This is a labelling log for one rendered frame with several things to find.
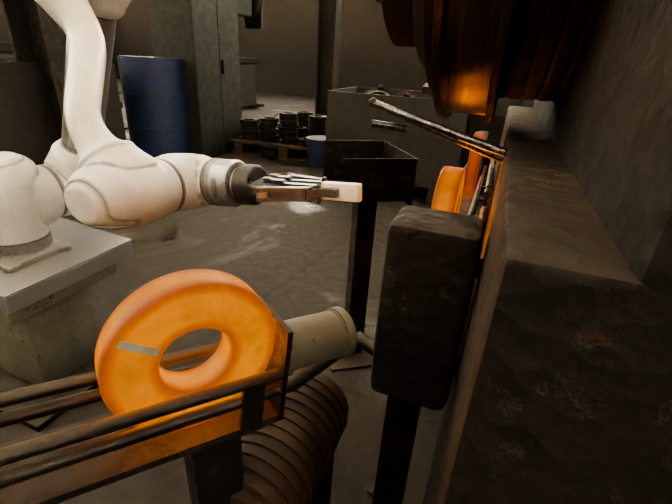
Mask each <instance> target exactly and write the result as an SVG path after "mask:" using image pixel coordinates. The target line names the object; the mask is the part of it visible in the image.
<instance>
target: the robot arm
mask: <svg viewBox="0 0 672 504"><path fill-rule="evenodd" d="M35 1H36V2H37V3H38V4H39V5H40V6H41V7H42V8H43V9H44V10H45V11H46V12H47V13H48V14H49V15H50V16H51V17H52V18H53V19H54V20H55V22H56V23H57V24H58V25H59V26H60V27H61V29H62V30H63V31H64V33H65V34H66V56H65V76H64V96H63V116H62V136H61V139H59V140H57V141H56V142H55V143H53V144H52V146H51V149H50V151H49V153H48V155H47V157H46V159H45V160H44V164H41V165H35V163H34V162H33V161H32V160H31V159H29V158H27V157H26V156H24V155H21V154H17V153H14V152H0V269H1V270H2V271H3V272H4V273H13V272H16V271H18V270H20V269H21V268H23V267H26V266H28V265H31V264H33V263H36V262H38V261H41V260H44V259H46V258H49V257H51V256H54V255H56V254H59V253H62V252H67V251H70V250H71V249H72V245H71V244H70V243H67V242H62V241H59V240H56V239H54V238H53V237H52V234H51V231H50V227H49V224H51V223H53V222H54V221H55V220H57V219H58V218H59V217H62V216H66V215H73V216H74V217H75V218H76V219H77V220H79V221H80V222H81V223H83V224H84V225H86V226H89V227H92V228H96V229H103V230H117V229H125V228H131V227H135V226H140V225H144V224H147V223H150V222H154V221H156V220H159V219H161V218H163V217H165V216H166V215H169V214H171V213H175V212H179V211H184V210H191V209H200V208H202V207H206V206H209V205H214V206H228V207H236V208H237V207H238V206H241V205H243V204H246V205H259V204H260V203H262V202H313V201H314V199H317V204H320V203H322V200H321V197H322V199H323V200H335V201H347V202H360V201H361V200H362V184H361V183H350V182H334V181H327V178H326V177H323V178H320V177H312V176H305V175H297V174H294V173H291V172H289V173H287V176H285V175H280V174H274V173H273V174H270V176H268V175H267V174H266V172H265V170H264V169H263V168H262V167H261V166H259V165H254V164H244V163H243V162H242V161H240V160H232V159H221V158H210V157H208V156H206V155H200V154H192V153H169V154H163V155H160V156H158V157H155V158H153V157H152V156H150V155H149V154H147V153H145V152H144V151H142V150H141V149H139V148H138V147H137V146H136V145H135V144H134V143H133V142H131V141H128V140H120V139H118V138H116V137H115V136H114V135H113V134H112V133H111V132H110V131H109V130H108V129H107V127H106V125H105V118H106V109H107V100H108V91H109V83H110V74H111V65H112V56H113V47H114V38H115V29H116V20H118V19H120V18H121V17H122V16H123V15H124V14H125V11H126V9H127V7H128V6H129V4H130V2H131V1H132V0H35Z"/></svg>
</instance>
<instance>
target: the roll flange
mask: <svg viewBox="0 0 672 504"><path fill-rule="evenodd" d="M605 2H606V0H504V3H503V9H502V15H501V20H500V26H499V32H498V37H497V43H496V49H495V55H494V61H493V67H492V73H491V79H490V85H489V91H488V98H487V105H486V113H485V122H486V123H493V120H494V116H495V112H496V107H497V103H498V99H499V98H505V97H508V98H509V99H520V98H522V99H523V100H535V99H536V100H538V101H546V102H547V101H550V100H551V101H552V102H560V101H561V100H562V99H563V98H564V96H565V95H566V93H567V92H568V90H569V88H570V86H571V84H572V83H573V81H574V78H575V76H576V74H577V72H578V70H579V68H580V66H581V63H582V61H583V59H584V56H585V54H586V51H587V49H588V47H589V44H590V42H591V39H592V37H593V34H594V31H595V29H596V26H597V24H598V21H599V18H600V16H601V13H602V10H603V8H604V5H605Z"/></svg>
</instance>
